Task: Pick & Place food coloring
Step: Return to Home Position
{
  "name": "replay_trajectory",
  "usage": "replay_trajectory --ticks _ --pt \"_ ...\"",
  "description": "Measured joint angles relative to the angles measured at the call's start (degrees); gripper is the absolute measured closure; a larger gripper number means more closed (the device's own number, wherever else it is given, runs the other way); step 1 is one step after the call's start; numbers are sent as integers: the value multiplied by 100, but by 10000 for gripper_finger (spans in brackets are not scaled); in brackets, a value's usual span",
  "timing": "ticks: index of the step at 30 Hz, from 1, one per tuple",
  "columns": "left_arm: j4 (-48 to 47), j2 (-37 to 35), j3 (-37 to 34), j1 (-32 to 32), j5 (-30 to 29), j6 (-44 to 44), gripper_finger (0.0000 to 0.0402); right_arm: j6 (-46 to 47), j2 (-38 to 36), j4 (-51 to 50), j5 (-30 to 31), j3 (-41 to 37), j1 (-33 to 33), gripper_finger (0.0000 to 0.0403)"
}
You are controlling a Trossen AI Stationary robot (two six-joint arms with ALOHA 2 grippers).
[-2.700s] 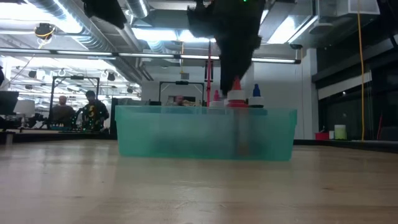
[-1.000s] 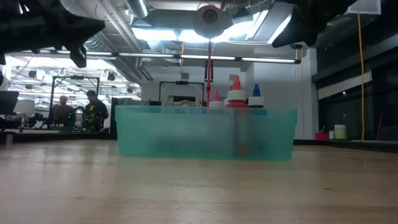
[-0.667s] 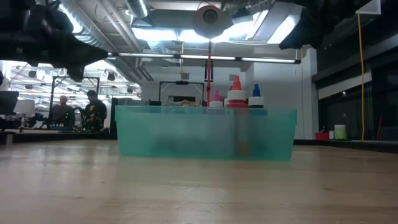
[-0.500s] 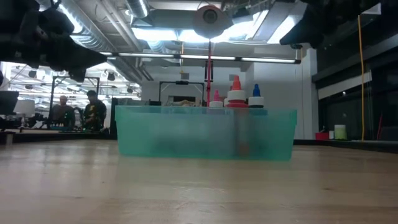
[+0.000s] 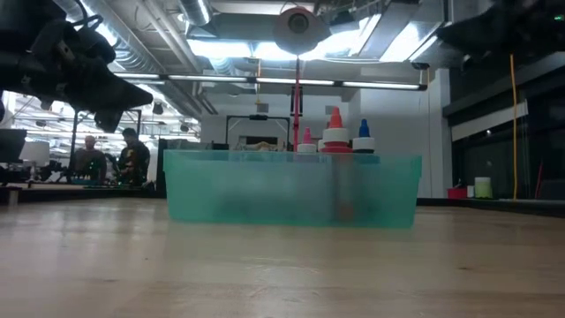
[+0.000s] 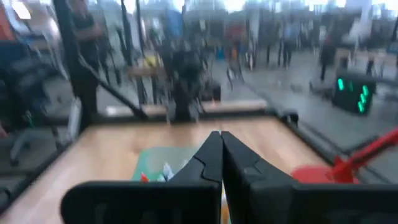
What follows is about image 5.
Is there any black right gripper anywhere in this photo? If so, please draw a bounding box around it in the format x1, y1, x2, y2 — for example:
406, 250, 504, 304
435, 6, 509, 57

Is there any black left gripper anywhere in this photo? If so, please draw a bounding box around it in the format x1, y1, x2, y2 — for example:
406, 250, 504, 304
41, 57, 154, 133

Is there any large blue food coloring bottle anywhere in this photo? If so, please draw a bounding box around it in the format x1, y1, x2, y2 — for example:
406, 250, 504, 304
351, 117, 376, 155

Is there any large red food coloring bottle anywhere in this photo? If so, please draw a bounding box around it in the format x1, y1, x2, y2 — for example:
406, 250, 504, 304
320, 106, 356, 223

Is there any large pink food coloring bottle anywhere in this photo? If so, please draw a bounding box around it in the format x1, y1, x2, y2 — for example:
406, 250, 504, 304
296, 126, 318, 154

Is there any white ceiling air unit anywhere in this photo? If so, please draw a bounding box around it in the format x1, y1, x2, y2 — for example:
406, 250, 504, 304
449, 0, 493, 23

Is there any person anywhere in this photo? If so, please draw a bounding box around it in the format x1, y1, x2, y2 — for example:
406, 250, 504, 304
72, 134, 108, 185
117, 126, 151, 186

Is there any long ceiling light bar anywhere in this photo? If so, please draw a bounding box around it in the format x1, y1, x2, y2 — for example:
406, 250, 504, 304
112, 61, 428, 93

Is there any dark monitor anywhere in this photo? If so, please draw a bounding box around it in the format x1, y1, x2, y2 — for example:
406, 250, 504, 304
0, 128, 27, 164

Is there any translucent teal plastic bin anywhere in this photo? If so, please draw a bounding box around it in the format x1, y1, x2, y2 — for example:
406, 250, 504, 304
162, 148, 424, 229

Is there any pale green container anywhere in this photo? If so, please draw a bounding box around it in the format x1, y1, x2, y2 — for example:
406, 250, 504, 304
473, 176, 493, 200

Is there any thin red rod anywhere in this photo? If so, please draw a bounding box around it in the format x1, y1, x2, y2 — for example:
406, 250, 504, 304
535, 161, 545, 200

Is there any silver ventilation duct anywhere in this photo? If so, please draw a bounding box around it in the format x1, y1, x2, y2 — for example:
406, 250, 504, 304
52, 0, 220, 117

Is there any black background frame rig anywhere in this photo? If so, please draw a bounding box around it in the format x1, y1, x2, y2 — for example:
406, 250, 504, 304
68, 107, 143, 186
224, 113, 293, 151

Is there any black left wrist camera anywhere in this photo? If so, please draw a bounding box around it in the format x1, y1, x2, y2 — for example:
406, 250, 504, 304
72, 25, 117, 66

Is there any black cable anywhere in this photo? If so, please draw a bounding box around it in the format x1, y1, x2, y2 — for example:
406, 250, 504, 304
70, 0, 105, 32

